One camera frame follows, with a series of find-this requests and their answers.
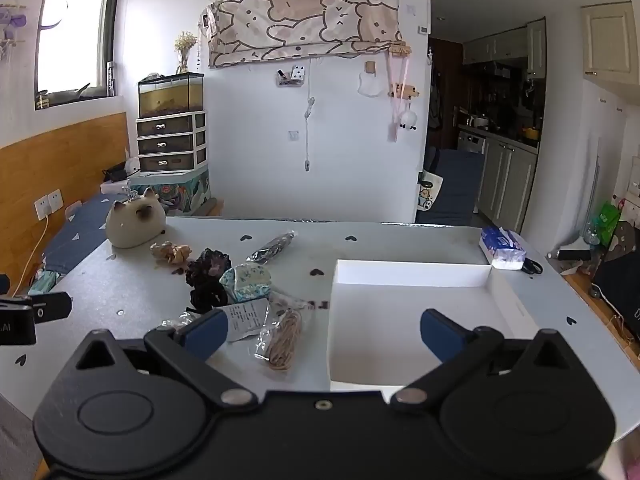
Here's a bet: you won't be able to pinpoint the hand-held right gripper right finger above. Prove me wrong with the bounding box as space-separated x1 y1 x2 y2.
389 308 587 407

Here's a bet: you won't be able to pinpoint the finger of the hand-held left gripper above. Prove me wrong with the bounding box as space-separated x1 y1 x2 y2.
31 291 74 325

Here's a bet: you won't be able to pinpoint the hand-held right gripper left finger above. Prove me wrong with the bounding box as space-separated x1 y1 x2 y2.
60 308 263 411

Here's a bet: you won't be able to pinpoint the white shallow box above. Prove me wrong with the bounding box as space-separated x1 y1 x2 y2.
327 258 542 394

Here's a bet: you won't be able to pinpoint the black scrunchie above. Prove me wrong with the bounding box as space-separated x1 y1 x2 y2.
187 280 229 314

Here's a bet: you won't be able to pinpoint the dark purple scrunchie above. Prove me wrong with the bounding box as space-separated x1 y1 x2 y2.
185 248 232 286

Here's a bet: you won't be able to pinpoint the bagged brown cable earphones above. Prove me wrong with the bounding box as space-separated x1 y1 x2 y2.
254 291 307 372

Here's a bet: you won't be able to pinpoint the beige scrunchie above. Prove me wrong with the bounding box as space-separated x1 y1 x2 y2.
150 241 194 266

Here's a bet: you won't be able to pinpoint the small clear plastic packet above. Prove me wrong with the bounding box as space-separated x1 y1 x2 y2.
161 310 202 332

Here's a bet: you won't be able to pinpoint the white paper receipt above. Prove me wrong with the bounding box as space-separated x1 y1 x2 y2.
220 298 269 343

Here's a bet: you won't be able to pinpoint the teal floral fabric pouch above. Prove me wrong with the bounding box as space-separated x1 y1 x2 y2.
220 263 274 304

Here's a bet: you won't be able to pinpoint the dark blue bedding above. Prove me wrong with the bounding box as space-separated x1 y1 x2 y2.
42 192 127 277

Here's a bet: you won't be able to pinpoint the blue tissue pack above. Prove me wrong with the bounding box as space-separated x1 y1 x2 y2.
478 226 526 271

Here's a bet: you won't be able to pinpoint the dark shiny packet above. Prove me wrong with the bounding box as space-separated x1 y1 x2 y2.
245 231 297 265

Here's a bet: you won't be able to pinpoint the ceramic cat figure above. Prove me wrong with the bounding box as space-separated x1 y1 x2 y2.
105 186 169 249

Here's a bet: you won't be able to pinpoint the white tote bag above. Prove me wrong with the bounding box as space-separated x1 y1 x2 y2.
417 170 444 212

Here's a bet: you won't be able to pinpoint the colourful patterned storage box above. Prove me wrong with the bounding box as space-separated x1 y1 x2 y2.
128 167 211 219

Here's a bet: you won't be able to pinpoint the dark blue sofa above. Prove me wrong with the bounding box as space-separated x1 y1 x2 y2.
416 148 487 227

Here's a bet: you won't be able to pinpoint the grey kitchen base cabinets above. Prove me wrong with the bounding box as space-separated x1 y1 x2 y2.
476 136 540 235

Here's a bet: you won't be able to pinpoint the silver dishwasher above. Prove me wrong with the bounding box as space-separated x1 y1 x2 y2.
457 130 487 157

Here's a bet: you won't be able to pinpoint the white plastic drawer unit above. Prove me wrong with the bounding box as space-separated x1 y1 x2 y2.
135 110 208 174

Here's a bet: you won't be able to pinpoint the green bag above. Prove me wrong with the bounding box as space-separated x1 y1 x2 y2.
594 202 622 247

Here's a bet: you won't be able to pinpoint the pink ribbon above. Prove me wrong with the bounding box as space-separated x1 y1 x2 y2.
387 50 410 142

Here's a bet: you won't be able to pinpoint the glass fish tank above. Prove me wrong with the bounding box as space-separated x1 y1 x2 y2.
138 72 206 119

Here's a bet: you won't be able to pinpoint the window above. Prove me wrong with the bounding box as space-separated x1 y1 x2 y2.
34 0 121 111

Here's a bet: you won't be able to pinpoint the dried flower bouquet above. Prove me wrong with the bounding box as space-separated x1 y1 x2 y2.
173 31 199 75

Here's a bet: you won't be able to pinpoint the cream upper cabinet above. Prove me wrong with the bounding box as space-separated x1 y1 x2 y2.
580 2 640 95

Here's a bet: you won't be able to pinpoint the white wall socket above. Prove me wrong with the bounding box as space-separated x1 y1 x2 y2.
34 188 64 222

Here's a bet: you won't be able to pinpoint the white hanging cord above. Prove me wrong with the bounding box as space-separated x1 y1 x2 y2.
302 57 317 172

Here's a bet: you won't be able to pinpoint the white felt wall ornament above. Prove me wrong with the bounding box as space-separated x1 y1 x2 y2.
357 71 383 97

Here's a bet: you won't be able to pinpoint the clear wall organizer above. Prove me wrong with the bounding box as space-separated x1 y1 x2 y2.
274 65 307 89

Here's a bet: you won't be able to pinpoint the bear printed wall cloth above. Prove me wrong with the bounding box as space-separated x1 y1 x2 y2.
202 0 403 69

